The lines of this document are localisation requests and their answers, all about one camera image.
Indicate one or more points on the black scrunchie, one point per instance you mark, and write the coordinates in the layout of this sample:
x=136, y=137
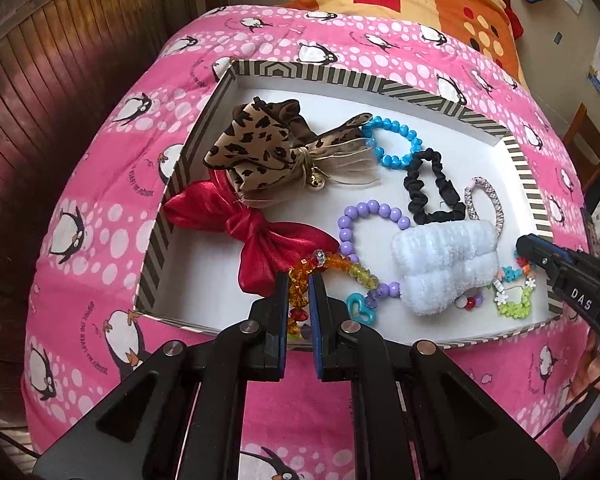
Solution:
x=420, y=210

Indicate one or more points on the pink penguin blanket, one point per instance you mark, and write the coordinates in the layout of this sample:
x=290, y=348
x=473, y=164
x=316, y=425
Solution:
x=105, y=240

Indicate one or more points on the turquoise heart charm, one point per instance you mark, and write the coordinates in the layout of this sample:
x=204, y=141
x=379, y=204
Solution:
x=352, y=305

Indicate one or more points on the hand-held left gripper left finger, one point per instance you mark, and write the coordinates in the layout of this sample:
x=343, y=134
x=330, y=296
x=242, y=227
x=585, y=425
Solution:
x=283, y=330

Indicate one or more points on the wooden chair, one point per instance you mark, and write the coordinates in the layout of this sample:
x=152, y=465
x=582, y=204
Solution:
x=587, y=140

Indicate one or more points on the leopard print bow scrunchie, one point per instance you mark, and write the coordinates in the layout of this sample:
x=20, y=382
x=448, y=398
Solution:
x=255, y=145

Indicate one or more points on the red satin bow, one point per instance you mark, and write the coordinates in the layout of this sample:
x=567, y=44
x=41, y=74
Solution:
x=265, y=245

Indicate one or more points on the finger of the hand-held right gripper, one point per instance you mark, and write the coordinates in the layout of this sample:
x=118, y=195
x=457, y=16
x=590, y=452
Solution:
x=555, y=247
x=535, y=257

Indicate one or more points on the striped cardboard box tray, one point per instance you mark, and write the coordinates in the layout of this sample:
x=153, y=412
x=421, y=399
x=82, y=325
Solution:
x=200, y=280

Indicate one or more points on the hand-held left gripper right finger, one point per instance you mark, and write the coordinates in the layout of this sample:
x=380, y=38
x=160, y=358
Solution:
x=314, y=330

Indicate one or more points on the orange floral quilt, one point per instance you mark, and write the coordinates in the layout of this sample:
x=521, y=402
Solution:
x=455, y=5

